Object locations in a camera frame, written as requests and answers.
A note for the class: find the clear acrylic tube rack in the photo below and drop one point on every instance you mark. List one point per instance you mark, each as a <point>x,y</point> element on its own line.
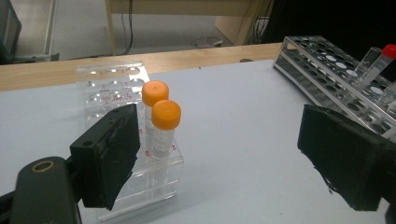
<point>106,82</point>

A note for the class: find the wooden table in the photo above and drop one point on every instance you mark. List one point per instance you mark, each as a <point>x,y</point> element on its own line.
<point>46,73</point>

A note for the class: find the uncapped clear tube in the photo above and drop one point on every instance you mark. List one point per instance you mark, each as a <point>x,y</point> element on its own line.
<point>367,60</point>

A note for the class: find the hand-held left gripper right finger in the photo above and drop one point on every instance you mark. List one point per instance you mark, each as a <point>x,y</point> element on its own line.
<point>345,155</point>

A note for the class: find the dark cabinet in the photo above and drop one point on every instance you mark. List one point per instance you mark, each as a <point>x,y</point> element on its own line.
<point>7,28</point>

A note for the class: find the red cap sample tube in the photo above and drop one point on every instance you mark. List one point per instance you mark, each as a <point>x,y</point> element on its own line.
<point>378,63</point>

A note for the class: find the metal tube rack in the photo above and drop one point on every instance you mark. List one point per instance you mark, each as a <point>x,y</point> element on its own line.
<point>323,77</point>

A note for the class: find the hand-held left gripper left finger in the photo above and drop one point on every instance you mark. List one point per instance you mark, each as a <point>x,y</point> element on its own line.
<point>107,155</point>

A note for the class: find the orange cap sample tube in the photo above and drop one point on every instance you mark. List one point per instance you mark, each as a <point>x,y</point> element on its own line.
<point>166,114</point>
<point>155,92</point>

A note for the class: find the black curtain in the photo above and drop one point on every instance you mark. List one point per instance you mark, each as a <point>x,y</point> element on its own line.
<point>327,18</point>

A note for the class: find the light wooden furniture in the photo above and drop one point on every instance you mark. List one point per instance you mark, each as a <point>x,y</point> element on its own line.
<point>186,6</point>

